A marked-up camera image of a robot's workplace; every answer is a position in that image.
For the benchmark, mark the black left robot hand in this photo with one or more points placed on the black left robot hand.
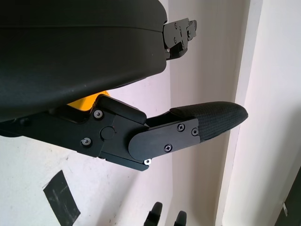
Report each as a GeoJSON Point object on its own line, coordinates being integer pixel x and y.
{"type": "Point", "coordinates": [70, 58]}

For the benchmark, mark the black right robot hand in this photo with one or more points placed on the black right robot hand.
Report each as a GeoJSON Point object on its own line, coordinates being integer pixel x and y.
{"type": "Point", "coordinates": [155, 214]}

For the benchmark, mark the yellow wooden block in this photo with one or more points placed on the yellow wooden block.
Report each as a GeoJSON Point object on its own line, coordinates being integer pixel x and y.
{"type": "Point", "coordinates": [85, 103]}

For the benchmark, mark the black tape mark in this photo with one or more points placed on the black tape mark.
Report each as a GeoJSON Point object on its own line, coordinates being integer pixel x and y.
{"type": "Point", "coordinates": [61, 200]}

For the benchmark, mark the dark grey panel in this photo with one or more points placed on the dark grey panel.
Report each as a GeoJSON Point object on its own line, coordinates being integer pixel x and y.
{"type": "Point", "coordinates": [294, 202]}

